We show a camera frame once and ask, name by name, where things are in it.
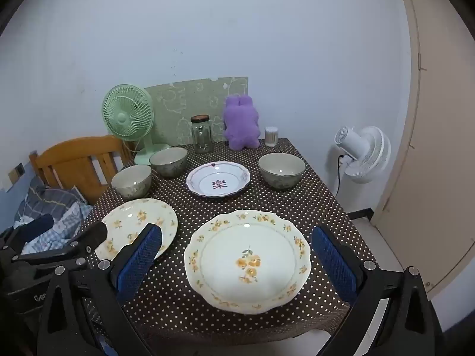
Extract blue checked cloth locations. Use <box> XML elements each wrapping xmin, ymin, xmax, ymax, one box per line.
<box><xmin>20</xmin><ymin>202</ymin><xmax>93</xmax><ymax>255</ymax></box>

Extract white fan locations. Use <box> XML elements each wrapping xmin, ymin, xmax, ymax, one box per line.
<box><xmin>334</xmin><ymin>125</ymin><xmax>392</xmax><ymax>184</ymax></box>

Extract brown polka dot tablecloth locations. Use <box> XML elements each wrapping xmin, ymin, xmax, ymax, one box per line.
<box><xmin>80</xmin><ymin>138</ymin><xmax>377</xmax><ymax>345</ymax></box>

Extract grey plaid blanket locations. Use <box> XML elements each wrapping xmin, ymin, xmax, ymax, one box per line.
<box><xmin>15</xmin><ymin>176</ymin><xmax>93</xmax><ymax>231</ymax></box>

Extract green desk fan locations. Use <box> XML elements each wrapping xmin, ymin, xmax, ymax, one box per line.
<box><xmin>102</xmin><ymin>84</ymin><xmax>172</xmax><ymax>166</ymax></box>

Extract round yellow floral plate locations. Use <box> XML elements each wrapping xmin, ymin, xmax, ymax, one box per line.
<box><xmin>94</xmin><ymin>198</ymin><xmax>179</xmax><ymax>262</ymax></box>

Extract glass jar with dark lid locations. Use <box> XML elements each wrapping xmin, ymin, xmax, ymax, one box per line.
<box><xmin>190</xmin><ymin>115</ymin><xmax>215</xmax><ymax>154</ymax></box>

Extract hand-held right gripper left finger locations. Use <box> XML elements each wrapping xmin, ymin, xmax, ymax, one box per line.
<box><xmin>36</xmin><ymin>223</ymin><xmax>163</xmax><ymax>356</ymax></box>

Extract green patterned board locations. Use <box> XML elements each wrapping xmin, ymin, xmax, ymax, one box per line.
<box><xmin>144</xmin><ymin>77</ymin><xmax>248</xmax><ymax>145</ymax></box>

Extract brown wall socket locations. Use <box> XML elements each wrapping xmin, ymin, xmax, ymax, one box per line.
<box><xmin>8</xmin><ymin>163</ymin><xmax>26</xmax><ymax>185</ymax></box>

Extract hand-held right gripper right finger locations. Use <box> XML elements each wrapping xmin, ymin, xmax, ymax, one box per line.
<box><xmin>311</xmin><ymin>225</ymin><xmax>446</xmax><ymax>356</ymax></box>

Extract purple plush toy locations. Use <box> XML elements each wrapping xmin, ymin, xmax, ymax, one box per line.
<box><xmin>223</xmin><ymin>95</ymin><xmax>261</xmax><ymax>151</ymax></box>

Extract grey-green ceramic bowl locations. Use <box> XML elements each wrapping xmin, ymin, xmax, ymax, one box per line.
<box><xmin>111</xmin><ymin>165</ymin><xmax>152</xmax><ymax>199</ymax></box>
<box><xmin>258</xmin><ymin>153</ymin><xmax>306</xmax><ymax>190</ymax></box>
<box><xmin>149</xmin><ymin>147</ymin><xmax>188</xmax><ymax>178</ymax></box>

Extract beige door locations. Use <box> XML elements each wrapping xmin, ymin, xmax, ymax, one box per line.
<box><xmin>371</xmin><ymin>0</ymin><xmax>475</xmax><ymax>301</ymax></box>

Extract black fan cable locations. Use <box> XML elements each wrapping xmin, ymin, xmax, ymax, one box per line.
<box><xmin>335</xmin><ymin>154</ymin><xmax>351</xmax><ymax>196</ymax></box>

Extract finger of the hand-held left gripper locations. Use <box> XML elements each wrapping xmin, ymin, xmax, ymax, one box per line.
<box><xmin>0</xmin><ymin>214</ymin><xmax>56</xmax><ymax>253</ymax></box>
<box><xmin>18</xmin><ymin>223</ymin><xmax>108</xmax><ymax>268</ymax></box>

